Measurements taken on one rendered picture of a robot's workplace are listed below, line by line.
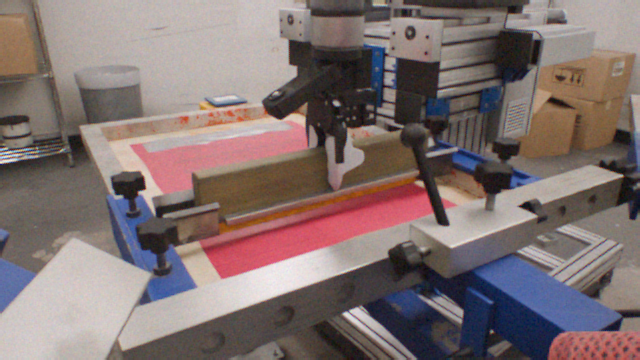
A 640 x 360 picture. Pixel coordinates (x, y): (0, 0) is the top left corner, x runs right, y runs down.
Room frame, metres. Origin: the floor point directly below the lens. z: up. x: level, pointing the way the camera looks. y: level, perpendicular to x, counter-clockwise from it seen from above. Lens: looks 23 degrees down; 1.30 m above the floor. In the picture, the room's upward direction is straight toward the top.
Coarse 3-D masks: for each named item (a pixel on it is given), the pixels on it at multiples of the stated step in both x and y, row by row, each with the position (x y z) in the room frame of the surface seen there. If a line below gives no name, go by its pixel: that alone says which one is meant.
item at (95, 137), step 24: (144, 120) 1.10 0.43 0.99; (168, 120) 1.12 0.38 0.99; (192, 120) 1.15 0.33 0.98; (216, 120) 1.18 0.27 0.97; (240, 120) 1.22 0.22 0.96; (96, 144) 0.92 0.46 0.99; (96, 168) 0.84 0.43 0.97; (120, 168) 0.79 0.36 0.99; (456, 168) 0.79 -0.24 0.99; (480, 192) 0.74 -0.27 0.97
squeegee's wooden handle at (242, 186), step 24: (360, 144) 0.71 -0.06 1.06; (384, 144) 0.73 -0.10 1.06; (216, 168) 0.61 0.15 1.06; (240, 168) 0.61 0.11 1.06; (264, 168) 0.62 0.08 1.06; (288, 168) 0.64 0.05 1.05; (312, 168) 0.66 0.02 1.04; (360, 168) 0.71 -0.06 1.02; (384, 168) 0.74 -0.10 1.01; (408, 168) 0.76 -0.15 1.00; (216, 192) 0.59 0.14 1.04; (240, 192) 0.60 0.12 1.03; (264, 192) 0.62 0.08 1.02; (288, 192) 0.64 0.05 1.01; (312, 192) 0.66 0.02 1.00
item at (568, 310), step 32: (512, 256) 0.42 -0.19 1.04; (448, 288) 0.42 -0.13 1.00; (480, 288) 0.38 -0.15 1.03; (512, 288) 0.37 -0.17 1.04; (544, 288) 0.37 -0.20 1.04; (512, 320) 0.35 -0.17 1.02; (544, 320) 0.32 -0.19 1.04; (576, 320) 0.32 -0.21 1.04; (608, 320) 0.32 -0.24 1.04; (544, 352) 0.32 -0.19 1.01
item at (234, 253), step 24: (168, 168) 0.88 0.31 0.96; (168, 192) 0.77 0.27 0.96; (312, 216) 0.67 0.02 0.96; (216, 240) 0.60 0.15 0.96; (240, 240) 0.60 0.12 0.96; (264, 240) 0.60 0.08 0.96; (288, 240) 0.60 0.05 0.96; (312, 240) 0.60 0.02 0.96; (336, 240) 0.60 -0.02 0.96; (216, 264) 0.54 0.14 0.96; (240, 264) 0.54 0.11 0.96; (264, 264) 0.54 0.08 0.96
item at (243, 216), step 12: (372, 180) 0.72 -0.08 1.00; (384, 180) 0.72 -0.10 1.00; (396, 180) 0.73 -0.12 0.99; (324, 192) 0.67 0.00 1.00; (336, 192) 0.67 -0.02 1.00; (348, 192) 0.68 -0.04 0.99; (276, 204) 0.63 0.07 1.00; (288, 204) 0.63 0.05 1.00; (300, 204) 0.64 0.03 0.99; (228, 216) 0.59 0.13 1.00; (240, 216) 0.59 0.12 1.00; (252, 216) 0.60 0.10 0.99; (264, 216) 0.61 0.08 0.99
